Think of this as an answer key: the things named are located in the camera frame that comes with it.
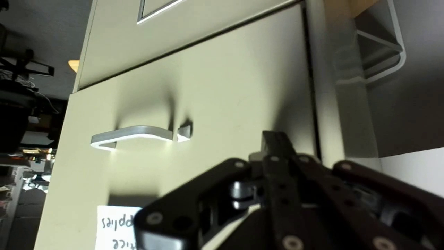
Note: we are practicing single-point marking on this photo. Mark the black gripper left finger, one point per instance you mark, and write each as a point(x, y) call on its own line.
point(217, 195)

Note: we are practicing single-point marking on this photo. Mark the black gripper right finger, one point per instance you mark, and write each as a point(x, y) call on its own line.
point(352, 203)

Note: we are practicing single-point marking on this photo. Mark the beige drawer cabinet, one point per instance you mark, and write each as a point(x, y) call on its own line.
point(231, 84)

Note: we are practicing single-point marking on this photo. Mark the silver drawer thumb latch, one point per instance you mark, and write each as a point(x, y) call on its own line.
point(185, 132)

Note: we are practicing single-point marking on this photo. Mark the beige file cabinet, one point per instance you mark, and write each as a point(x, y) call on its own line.
point(331, 106)

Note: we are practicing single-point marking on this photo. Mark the white paper drawer label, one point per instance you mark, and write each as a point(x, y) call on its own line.
point(118, 227)

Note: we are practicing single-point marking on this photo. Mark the grey two-drawer cabinet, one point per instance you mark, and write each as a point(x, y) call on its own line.
point(410, 116)

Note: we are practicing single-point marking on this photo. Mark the beige unlabelled cabinet drawer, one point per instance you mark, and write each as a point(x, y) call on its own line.
point(185, 37)

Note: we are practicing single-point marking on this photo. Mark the metal drawer label holder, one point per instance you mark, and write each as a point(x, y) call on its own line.
point(155, 12)

